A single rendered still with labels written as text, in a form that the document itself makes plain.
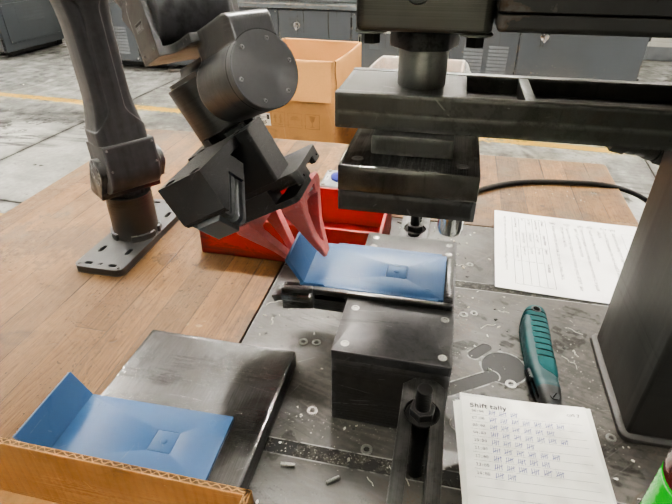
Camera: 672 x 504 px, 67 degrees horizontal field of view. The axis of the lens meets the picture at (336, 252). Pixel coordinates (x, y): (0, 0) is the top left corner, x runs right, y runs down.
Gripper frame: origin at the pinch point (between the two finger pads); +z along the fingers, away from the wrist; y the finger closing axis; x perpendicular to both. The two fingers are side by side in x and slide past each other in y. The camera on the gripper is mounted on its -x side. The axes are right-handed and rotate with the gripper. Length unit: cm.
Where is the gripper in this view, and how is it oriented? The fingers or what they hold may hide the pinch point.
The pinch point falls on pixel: (309, 251)
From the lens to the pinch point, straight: 52.1
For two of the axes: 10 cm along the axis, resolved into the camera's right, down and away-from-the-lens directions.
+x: 2.1, -5.5, 8.1
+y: 8.5, -3.0, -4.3
